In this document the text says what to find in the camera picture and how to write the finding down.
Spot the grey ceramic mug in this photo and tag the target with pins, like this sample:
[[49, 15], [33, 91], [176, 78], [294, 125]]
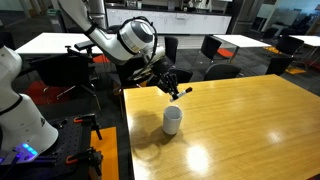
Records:
[[172, 120]]

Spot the black robot mounting stand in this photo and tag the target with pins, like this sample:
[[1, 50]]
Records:
[[70, 143]]

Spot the black marker with white label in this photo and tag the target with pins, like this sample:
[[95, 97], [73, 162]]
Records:
[[181, 94]]

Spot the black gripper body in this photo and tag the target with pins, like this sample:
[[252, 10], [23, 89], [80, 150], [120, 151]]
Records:
[[165, 71]]

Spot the black camera tripod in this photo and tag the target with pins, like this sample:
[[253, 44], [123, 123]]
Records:
[[85, 45]]

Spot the large white table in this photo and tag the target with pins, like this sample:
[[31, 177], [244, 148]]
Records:
[[50, 43]]

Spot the black plastic chair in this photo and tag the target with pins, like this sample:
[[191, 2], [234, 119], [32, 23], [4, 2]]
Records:
[[171, 48], [210, 46], [60, 71], [270, 32], [289, 44], [221, 71], [185, 75], [128, 75], [279, 65]]

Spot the white square table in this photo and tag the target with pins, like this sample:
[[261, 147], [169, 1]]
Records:
[[240, 40]]

